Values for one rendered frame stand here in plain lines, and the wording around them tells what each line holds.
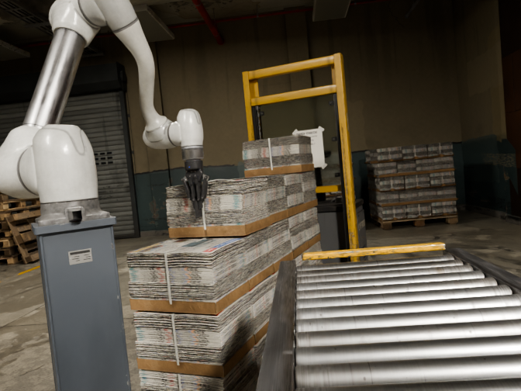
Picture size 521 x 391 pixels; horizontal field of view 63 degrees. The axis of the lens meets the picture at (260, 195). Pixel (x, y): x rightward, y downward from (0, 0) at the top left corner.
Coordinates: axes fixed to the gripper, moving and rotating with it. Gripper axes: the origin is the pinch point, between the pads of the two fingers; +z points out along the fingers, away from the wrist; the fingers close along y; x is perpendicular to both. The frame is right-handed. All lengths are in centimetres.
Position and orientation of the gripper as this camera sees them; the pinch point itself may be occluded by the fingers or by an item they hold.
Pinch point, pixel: (198, 209)
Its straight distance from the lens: 181.0
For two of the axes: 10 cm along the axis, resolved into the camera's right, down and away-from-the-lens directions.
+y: -9.2, 0.7, 3.9
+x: -3.8, 0.8, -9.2
